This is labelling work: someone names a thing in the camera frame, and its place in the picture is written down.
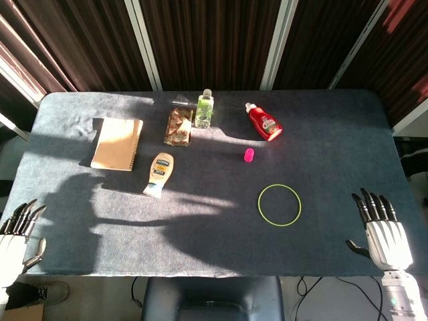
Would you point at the dark pleated curtain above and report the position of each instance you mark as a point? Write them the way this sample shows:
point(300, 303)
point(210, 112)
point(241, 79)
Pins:
point(214, 43)

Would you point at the cardboard box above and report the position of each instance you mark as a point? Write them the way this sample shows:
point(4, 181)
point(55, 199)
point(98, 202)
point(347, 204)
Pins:
point(23, 312)

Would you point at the dark blue chair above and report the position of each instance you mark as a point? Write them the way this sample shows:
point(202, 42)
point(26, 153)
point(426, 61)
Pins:
point(214, 299)

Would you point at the beige mayonnaise squeeze bottle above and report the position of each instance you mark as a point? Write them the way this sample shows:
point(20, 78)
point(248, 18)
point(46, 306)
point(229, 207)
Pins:
point(160, 172)

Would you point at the blue felt table cloth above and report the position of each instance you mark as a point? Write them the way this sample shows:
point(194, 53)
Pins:
point(214, 234)

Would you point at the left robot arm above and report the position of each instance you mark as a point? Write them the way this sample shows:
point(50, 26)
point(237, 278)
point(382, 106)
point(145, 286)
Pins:
point(2, 294)

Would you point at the grey sneaker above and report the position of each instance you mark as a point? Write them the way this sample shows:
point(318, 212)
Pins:
point(50, 292)

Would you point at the clear green-label bottle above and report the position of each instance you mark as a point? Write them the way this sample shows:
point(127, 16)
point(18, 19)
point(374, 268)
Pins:
point(204, 112)

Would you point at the patterned snack packet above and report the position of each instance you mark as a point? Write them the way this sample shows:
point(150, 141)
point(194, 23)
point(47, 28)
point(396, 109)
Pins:
point(179, 128)

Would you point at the red sauce bottle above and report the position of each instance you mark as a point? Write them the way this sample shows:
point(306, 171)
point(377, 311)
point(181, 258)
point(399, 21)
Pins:
point(265, 123)

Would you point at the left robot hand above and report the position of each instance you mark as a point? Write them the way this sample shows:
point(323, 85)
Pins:
point(13, 244)

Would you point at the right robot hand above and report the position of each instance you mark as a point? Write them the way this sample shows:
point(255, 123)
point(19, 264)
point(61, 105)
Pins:
point(388, 240)

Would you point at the brown spiral notebook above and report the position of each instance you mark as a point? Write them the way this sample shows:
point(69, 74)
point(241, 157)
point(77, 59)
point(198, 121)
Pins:
point(117, 143)

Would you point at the pink cylinder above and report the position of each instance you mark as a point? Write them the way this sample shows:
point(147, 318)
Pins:
point(248, 155)

